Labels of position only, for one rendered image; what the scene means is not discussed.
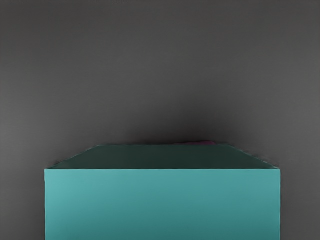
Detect teal block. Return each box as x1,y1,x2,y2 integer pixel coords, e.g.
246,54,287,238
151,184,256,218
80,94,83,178
44,143,282,240

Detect purple block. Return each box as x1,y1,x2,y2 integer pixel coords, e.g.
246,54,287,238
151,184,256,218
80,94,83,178
180,140,216,146

